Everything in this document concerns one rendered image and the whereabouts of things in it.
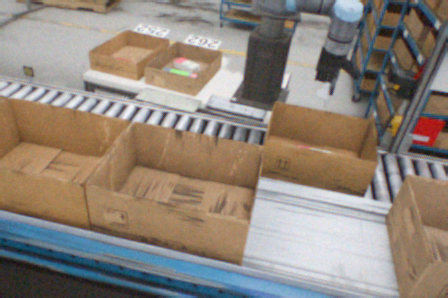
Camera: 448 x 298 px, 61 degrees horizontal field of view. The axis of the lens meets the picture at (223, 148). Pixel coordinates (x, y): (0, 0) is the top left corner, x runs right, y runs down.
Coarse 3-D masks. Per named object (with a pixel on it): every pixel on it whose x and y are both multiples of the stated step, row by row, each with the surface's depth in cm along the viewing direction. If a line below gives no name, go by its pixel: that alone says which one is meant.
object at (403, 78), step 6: (390, 72) 149; (396, 72) 148; (402, 72) 148; (408, 72) 148; (414, 72) 150; (390, 78) 148; (396, 78) 148; (402, 78) 147; (408, 78) 147; (396, 84) 150; (402, 84) 148; (408, 84) 148; (414, 84) 147; (396, 90) 153; (402, 90) 151; (408, 90) 151
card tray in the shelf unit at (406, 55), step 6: (402, 42) 255; (396, 48) 265; (402, 48) 252; (408, 48) 265; (402, 54) 250; (408, 54) 239; (414, 54) 263; (402, 60) 248; (408, 60) 237; (414, 60) 230; (408, 66) 235
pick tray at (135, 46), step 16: (128, 32) 223; (96, 48) 199; (112, 48) 213; (128, 48) 223; (144, 48) 225; (160, 48) 208; (96, 64) 196; (112, 64) 192; (128, 64) 189; (144, 64) 195
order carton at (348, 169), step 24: (288, 120) 158; (312, 120) 156; (336, 120) 153; (360, 120) 151; (264, 144) 133; (288, 144) 130; (312, 144) 161; (336, 144) 159; (360, 144) 157; (264, 168) 139; (288, 168) 136; (312, 168) 134; (336, 168) 131; (360, 168) 129; (336, 192) 137; (360, 192) 135
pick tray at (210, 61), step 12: (168, 48) 207; (180, 48) 217; (192, 48) 215; (204, 48) 212; (156, 60) 197; (168, 60) 211; (192, 60) 218; (204, 60) 216; (216, 60) 202; (144, 72) 188; (156, 72) 186; (168, 72) 183; (204, 72) 188; (216, 72) 208; (156, 84) 190; (168, 84) 187; (180, 84) 185; (192, 84) 183; (204, 84) 194
